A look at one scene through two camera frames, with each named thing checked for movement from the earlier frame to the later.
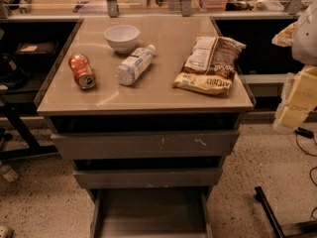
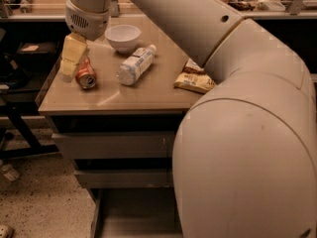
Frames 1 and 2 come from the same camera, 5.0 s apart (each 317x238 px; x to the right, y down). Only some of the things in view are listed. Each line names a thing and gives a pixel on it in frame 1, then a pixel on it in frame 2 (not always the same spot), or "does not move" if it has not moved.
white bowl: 122,37 does not move
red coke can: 83,73 does not move
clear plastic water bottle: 136,65 does not move
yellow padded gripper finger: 298,100 → 86,24
